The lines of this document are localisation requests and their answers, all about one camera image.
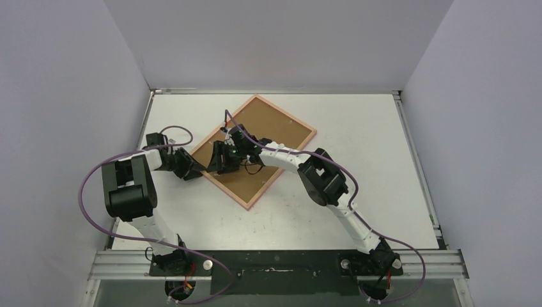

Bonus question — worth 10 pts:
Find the aluminium front rail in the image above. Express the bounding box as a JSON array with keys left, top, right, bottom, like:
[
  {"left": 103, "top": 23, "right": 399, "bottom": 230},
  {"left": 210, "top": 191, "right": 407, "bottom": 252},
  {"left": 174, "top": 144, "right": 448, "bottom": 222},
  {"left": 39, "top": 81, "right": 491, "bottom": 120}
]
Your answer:
[{"left": 89, "top": 249, "right": 469, "bottom": 280}]

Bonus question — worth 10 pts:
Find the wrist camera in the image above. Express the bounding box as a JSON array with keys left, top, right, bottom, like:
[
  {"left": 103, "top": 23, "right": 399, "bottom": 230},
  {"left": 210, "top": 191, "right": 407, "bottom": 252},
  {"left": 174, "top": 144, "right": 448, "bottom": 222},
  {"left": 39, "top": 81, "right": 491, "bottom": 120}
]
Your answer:
[
  {"left": 142, "top": 132, "right": 174, "bottom": 152},
  {"left": 219, "top": 122, "right": 244, "bottom": 146}
]

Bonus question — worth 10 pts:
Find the pink wooden photo frame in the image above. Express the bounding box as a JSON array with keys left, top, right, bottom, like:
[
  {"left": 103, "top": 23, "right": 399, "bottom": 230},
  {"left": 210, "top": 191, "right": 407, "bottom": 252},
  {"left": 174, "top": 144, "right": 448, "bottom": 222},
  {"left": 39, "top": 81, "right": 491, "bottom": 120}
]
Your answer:
[{"left": 191, "top": 94, "right": 316, "bottom": 210}]

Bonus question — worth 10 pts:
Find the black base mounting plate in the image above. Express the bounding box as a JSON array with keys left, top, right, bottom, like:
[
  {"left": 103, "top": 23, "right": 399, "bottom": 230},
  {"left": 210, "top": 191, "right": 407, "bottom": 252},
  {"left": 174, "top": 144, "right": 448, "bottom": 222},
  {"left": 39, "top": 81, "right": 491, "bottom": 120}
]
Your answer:
[{"left": 148, "top": 249, "right": 403, "bottom": 295}]

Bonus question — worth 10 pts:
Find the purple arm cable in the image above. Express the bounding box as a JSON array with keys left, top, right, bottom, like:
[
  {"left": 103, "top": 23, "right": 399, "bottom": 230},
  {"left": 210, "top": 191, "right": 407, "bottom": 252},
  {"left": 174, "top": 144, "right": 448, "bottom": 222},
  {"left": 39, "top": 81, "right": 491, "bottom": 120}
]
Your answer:
[
  {"left": 223, "top": 109, "right": 427, "bottom": 304},
  {"left": 77, "top": 125, "right": 235, "bottom": 305}
]

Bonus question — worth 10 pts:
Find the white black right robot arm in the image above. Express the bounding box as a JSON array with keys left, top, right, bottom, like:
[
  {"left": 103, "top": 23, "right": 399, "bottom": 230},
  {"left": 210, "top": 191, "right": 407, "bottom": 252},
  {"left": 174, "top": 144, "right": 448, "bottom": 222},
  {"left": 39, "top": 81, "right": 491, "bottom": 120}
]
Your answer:
[{"left": 207, "top": 125, "right": 402, "bottom": 276}]

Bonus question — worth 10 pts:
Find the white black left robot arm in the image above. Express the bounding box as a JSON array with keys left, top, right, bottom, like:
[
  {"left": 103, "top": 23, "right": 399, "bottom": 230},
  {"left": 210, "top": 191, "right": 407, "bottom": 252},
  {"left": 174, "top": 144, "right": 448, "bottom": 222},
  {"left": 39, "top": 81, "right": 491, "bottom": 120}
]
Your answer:
[{"left": 101, "top": 132, "right": 205, "bottom": 276}]

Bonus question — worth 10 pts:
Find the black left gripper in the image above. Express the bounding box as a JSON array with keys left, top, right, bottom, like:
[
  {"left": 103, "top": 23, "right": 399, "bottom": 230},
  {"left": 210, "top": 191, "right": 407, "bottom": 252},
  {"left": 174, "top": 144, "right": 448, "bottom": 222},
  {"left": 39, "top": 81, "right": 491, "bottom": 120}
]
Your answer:
[{"left": 157, "top": 148, "right": 206, "bottom": 180}]

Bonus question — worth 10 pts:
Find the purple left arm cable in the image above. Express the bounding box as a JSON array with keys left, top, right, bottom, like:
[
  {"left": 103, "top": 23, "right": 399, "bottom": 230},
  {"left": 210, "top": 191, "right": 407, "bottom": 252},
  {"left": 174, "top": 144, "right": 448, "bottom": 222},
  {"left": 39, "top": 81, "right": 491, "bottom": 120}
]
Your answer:
[{"left": 77, "top": 125, "right": 235, "bottom": 305}]

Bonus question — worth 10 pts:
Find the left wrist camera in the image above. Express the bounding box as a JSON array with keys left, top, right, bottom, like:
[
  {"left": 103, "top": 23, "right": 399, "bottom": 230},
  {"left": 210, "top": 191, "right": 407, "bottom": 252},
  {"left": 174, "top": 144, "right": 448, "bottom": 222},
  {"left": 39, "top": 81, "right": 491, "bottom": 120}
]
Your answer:
[{"left": 142, "top": 132, "right": 174, "bottom": 152}]

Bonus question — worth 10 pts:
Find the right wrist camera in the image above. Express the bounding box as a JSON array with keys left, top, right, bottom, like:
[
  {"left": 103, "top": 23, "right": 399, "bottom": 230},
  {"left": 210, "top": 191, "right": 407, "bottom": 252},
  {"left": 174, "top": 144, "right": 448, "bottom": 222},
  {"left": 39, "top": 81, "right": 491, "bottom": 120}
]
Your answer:
[{"left": 219, "top": 122, "right": 244, "bottom": 146}]

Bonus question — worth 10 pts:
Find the aluminium table edge rail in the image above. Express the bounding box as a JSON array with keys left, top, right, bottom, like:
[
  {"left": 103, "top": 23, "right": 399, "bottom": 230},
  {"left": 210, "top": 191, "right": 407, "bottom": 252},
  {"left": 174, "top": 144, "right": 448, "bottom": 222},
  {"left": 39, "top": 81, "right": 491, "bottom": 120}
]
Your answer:
[{"left": 392, "top": 90, "right": 447, "bottom": 249}]

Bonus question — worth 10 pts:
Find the brown backing board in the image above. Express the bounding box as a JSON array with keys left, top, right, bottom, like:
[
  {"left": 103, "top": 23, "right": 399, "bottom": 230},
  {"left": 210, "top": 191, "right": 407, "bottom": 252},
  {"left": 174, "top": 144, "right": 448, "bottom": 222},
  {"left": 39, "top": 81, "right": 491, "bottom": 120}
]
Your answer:
[{"left": 203, "top": 95, "right": 316, "bottom": 210}]

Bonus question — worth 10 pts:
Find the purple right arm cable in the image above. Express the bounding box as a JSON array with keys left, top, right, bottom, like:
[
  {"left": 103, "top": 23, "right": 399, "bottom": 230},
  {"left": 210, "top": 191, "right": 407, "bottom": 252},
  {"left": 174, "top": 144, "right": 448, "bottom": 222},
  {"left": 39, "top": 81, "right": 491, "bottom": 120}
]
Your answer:
[{"left": 223, "top": 109, "right": 427, "bottom": 304}]

